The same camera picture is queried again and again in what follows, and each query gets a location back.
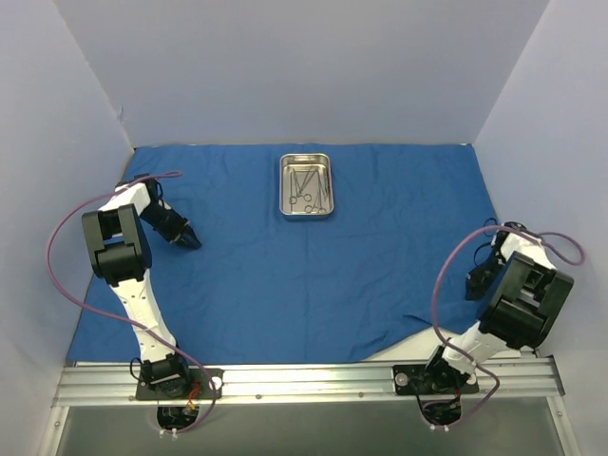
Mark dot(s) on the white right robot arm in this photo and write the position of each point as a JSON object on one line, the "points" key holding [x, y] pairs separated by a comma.
{"points": [[519, 293]]}

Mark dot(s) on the stainless steel instrument tray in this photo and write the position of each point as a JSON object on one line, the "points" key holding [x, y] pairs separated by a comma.
{"points": [[289, 162]]}

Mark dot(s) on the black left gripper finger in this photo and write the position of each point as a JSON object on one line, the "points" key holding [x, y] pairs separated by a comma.
{"points": [[189, 239], [180, 242]]}

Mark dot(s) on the blue surgical drape cloth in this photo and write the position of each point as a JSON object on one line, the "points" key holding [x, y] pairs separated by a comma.
{"points": [[266, 290]]}

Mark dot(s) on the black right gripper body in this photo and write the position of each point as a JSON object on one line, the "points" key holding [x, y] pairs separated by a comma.
{"points": [[478, 277]]}

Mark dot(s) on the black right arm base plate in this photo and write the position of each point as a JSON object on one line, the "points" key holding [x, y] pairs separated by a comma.
{"points": [[411, 379]]}

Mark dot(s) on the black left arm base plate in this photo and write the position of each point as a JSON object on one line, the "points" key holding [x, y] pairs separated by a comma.
{"points": [[196, 386]]}

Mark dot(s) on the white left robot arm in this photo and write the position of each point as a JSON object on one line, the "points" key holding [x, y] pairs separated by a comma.
{"points": [[120, 255]]}

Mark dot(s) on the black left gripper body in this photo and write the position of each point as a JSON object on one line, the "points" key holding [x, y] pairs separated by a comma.
{"points": [[180, 231]]}

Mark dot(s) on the steel surgical scissors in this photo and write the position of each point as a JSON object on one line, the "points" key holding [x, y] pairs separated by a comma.
{"points": [[319, 189]]}

